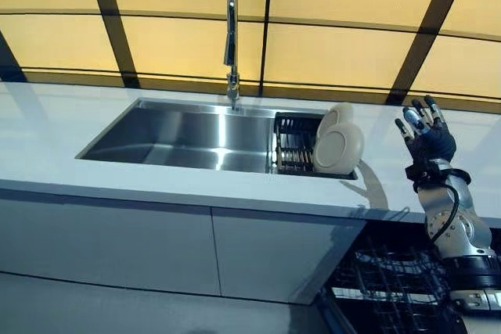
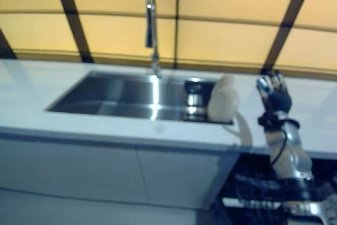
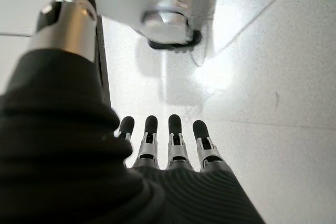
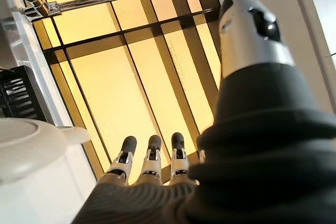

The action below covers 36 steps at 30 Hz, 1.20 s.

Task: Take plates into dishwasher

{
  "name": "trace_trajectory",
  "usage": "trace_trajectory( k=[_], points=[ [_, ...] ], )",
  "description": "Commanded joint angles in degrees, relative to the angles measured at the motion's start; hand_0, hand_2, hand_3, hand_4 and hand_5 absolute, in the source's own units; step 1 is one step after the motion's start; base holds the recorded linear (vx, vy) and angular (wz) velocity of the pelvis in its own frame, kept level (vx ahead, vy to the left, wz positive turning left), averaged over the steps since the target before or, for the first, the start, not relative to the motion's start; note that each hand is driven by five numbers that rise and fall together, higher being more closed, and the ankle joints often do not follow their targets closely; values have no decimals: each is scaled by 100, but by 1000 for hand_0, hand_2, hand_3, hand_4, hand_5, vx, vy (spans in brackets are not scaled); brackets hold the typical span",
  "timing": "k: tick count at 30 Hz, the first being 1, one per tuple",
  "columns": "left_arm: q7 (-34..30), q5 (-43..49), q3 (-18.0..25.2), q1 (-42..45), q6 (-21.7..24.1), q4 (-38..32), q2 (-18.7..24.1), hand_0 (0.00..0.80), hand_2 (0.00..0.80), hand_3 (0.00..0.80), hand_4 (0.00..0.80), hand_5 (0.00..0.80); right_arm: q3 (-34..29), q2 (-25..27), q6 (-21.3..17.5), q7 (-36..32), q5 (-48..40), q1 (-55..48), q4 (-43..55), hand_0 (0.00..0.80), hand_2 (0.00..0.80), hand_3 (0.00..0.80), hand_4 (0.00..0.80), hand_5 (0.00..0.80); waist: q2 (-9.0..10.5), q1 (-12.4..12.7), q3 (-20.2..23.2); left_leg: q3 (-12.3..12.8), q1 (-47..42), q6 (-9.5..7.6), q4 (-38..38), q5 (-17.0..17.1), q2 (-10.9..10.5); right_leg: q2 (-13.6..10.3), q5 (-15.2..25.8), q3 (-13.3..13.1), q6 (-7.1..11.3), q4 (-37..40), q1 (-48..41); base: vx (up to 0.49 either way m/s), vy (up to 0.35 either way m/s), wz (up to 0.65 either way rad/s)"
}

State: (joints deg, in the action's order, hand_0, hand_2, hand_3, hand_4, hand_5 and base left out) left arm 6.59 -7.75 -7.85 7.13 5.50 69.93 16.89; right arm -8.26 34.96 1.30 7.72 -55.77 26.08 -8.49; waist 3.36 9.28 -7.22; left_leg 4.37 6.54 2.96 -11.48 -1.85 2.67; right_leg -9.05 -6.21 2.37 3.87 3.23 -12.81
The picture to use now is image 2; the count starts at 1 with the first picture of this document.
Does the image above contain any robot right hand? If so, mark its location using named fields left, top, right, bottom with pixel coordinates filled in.
left=256, top=69, right=293, bottom=114

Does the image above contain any large beige plate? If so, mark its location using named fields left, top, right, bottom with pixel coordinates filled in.
left=207, top=82, right=241, bottom=125

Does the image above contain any small beige plate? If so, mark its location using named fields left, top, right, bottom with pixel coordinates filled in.
left=217, top=73, right=235, bottom=89

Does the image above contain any black dish drying rack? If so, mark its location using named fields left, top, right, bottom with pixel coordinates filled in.
left=183, top=79, right=235, bottom=126

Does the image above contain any white cabinet door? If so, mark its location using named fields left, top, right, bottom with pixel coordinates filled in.
left=0, top=136, right=140, bottom=197
left=135, top=147, right=239, bottom=210

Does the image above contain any chrome kitchen faucet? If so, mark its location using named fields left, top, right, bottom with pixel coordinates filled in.
left=145, top=0, right=163, bottom=79

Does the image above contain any stainless steel sink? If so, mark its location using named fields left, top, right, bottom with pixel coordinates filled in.
left=46, top=71, right=235, bottom=126

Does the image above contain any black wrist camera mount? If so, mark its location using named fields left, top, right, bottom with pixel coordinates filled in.
left=257, top=113, right=301, bottom=131

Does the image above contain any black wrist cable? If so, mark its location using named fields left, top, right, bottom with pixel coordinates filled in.
left=270, top=129, right=290, bottom=169

